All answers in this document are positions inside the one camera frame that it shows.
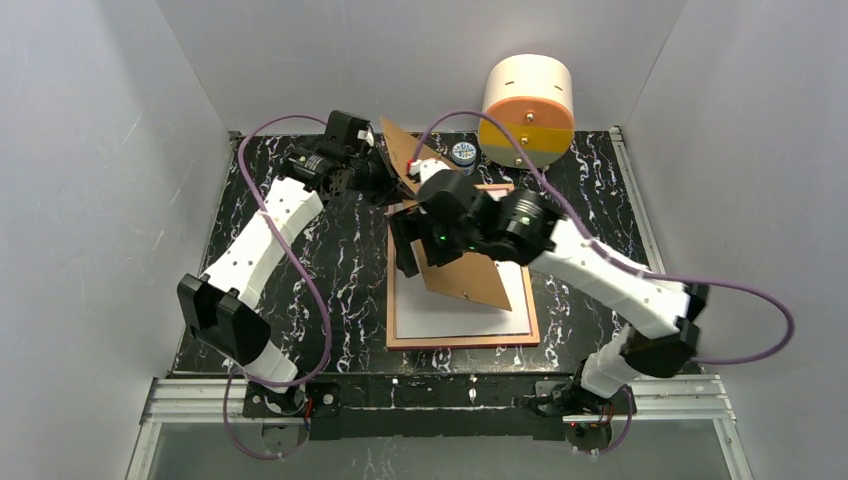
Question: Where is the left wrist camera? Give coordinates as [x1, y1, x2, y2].
[357, 128, 375, 149]

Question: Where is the pink photo frame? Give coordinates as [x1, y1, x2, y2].
[385, 182, 542, 351]

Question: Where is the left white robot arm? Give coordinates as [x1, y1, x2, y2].
[177, 110, 411, 394]

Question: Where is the small blue white jar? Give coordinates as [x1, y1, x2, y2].
[450, 141, 478, 176]

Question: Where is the brown cardboard backing board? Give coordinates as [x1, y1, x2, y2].
[380, 116, 512, 311]

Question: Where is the aluminium front rail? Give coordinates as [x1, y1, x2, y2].
[127, 374, 752, 479]

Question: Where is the aluminium rail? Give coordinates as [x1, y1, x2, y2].
[127, 374, 752, 479]
[609, 125, 665, 273]

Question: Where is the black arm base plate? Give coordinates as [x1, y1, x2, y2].
[242, 373, 637, 441]

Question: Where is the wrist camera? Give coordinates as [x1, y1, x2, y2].
[407, 158, 454, 188]
[357, 128, 375, 149]

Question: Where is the aluminium right side rail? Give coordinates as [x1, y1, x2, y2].
[609, 125, 665, 273]

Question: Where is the round cream drawer cabinet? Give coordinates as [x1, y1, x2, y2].
[483, 53, 576, 169]

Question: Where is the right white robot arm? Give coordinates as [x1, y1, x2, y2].
[389, 159, 707, 399]

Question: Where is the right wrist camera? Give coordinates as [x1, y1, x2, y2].
[407, 158, 454, 188]

